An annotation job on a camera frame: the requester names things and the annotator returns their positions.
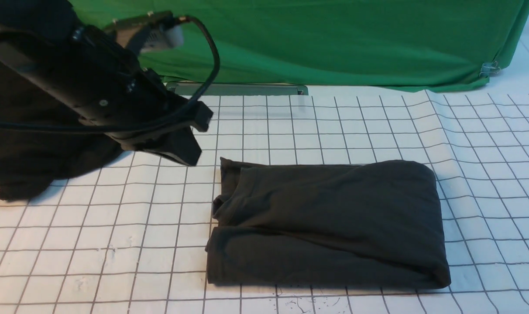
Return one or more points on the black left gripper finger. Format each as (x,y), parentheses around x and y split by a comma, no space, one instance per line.
(179,146)

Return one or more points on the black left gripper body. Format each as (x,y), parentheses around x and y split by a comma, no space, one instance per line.
(103,83)

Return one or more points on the gray long-sleeve top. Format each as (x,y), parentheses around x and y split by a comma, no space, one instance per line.
(374,225)

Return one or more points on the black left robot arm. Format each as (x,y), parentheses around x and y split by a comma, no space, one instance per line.
(55,17)

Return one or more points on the gray metal bar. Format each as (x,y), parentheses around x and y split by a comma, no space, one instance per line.
(188,88)

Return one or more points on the black crumpled garment pile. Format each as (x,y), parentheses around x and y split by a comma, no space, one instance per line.
(30,162)

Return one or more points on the white grid-pattern table mat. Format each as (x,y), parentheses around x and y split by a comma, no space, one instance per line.
(129,238)

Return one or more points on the green backdrop cloth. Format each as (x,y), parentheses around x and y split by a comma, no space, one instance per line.
(411,45)

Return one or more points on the silver binder clip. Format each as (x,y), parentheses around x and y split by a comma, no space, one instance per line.
(489,68)

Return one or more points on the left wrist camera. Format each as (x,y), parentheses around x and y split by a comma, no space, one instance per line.
(150,32)

